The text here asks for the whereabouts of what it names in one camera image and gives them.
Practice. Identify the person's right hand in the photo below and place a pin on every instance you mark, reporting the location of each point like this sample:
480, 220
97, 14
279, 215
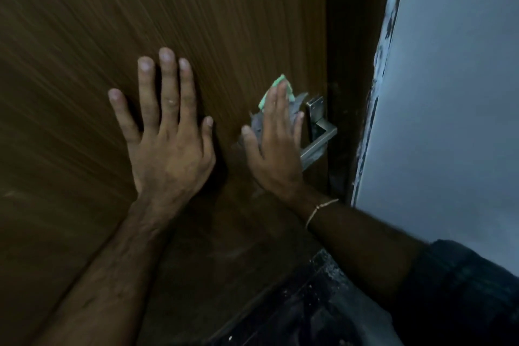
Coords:
277, 155

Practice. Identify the person's left hand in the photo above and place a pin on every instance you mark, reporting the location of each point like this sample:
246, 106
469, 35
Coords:
170, 155

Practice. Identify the green cleaning cloth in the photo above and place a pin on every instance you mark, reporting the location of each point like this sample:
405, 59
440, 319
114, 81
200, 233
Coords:
275, 82

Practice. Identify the brown wooden door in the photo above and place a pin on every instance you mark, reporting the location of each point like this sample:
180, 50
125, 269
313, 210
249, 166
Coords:
121, 13

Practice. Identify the person's right forearm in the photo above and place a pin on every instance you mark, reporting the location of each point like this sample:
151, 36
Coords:
365, 248

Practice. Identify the person's left forearm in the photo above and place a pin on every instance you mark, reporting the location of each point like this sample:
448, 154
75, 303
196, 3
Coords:
105, 277

